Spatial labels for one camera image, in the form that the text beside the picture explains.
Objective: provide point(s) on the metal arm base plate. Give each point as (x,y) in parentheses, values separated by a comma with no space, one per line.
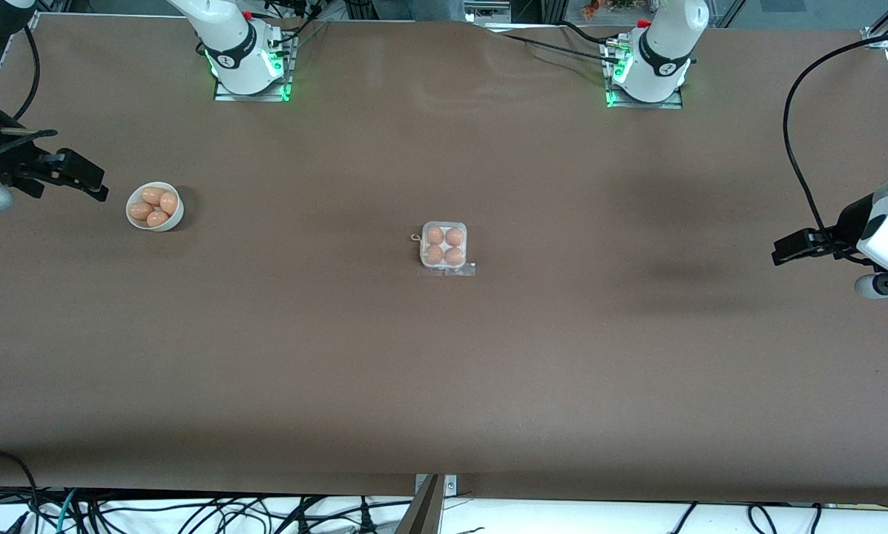
(673,105)
(225,96)

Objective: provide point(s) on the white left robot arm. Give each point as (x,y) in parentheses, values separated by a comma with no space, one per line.
(662,44)

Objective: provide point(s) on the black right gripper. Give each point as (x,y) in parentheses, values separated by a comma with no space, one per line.
(7,165)

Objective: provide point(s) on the metal table edge bracket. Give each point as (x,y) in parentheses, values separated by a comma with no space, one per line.
(451,486)

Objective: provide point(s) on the clear plastic egg box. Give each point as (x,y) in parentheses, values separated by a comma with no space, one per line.
(444,225)

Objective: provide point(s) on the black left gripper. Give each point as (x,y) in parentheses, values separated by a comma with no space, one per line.
(846,220)

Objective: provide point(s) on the white round bowl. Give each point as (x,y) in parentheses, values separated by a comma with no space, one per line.
(176,221)

